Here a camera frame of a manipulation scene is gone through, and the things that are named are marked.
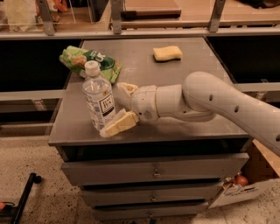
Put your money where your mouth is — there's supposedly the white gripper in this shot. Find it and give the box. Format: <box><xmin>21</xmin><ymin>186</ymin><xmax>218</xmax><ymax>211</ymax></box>
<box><xmin>100</xmin><ymin>82</ymin><xmax>158</xmax><ymax>138</ymax></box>

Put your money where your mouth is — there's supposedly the clear plastic water bottle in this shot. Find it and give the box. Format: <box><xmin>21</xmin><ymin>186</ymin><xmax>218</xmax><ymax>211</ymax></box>
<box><xmin>82</xmin><ymin>60</ymin><xmax>116</xmax><ymax>130</ymax></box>

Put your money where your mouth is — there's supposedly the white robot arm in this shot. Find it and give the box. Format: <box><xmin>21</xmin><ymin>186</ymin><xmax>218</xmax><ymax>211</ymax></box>
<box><xmin>100</xmin><ymin>72</ymin><xmax>280</xmax><ymax>155</ymax></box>

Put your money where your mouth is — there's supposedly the yellow sponge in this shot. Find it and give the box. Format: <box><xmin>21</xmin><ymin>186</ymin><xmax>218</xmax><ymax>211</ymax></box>
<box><xmin>153</xmin><ymin>45</ymin><xmax>183</xmax><ymax>61</ymax></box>

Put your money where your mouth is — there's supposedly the green snack bag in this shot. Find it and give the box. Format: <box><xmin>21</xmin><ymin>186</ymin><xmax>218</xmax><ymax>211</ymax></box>
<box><xmin>59</xmin><ymin>45</ymin><xmax>122</xmax><ymax>84</ymax></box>

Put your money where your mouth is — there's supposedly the grey drawer cabinet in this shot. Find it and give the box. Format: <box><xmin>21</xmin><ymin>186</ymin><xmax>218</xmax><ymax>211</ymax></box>
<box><xmin>49</xmin><ymin>38</ymin><xmax>261</xmax><ymax>221</ymax></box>

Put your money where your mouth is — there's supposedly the wooden board on shelf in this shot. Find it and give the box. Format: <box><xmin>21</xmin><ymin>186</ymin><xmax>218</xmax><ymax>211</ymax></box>
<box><xmin>121</xmin><ymin>0</ymin><xmax>181</xmax><ymax>20</ymax></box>

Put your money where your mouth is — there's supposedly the bottom grey drawer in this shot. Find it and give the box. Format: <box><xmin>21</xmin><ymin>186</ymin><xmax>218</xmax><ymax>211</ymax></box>
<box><xmin>94</xmin><ymin>202</ymin><xmax>208</xmax><ymax>221</ymax></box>

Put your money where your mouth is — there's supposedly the grey drawer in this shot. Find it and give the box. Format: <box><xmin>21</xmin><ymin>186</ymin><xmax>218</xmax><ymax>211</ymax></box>
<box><xmin>94</xmin><ymin>202</ymin><xmax>208</xmax><ymax>221</ymax></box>
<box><xmin>61</xmin><ymin>153</ymin><xmax>249</xmax><ymax>186</ymax></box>
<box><xmin>81</xmin><ymin>183</ymin><xmax>221</xmax><ymax>207</ymax></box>

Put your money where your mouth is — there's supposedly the black stand leg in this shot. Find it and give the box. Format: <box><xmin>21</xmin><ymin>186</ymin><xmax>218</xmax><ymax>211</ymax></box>
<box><xmin>10</xmin><ymin>172</ymin><xmax>42</xmax><ymax>224</ymax></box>

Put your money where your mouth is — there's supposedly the top grey drawer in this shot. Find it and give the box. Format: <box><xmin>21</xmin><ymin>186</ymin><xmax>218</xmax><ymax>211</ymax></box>
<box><xmin>61</xmin><ymin>153</ymin><xmax>249</xmax><ymax>186</ymax></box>

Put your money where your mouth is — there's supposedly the middle grey drawer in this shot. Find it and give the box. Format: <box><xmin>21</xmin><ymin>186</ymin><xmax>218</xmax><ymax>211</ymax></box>
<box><xmin>81</xmin><ymin>183</ymin><xmax>221</xmax><ymax>207</ymax></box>

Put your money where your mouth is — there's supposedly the red onion in box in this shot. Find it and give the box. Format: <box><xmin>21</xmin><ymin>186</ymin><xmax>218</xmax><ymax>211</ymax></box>
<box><xmin>234</xmin><ymin>173</ymin><xmax>249</xmax><ymax>186</ymax></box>

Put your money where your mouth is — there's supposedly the cardboard box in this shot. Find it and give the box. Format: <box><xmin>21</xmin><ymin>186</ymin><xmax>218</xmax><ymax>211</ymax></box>
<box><xmin>209</xmin><ymin>140</ymin><xmax>280</xmax><ymax>208</ymax></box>

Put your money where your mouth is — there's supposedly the metal shelf rail frame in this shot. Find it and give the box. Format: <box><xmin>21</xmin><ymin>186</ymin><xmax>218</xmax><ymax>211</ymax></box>
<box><xmin>0</xmin><ymin>0</ymin><xmax>280</xmax><ymax>40</ymax></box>

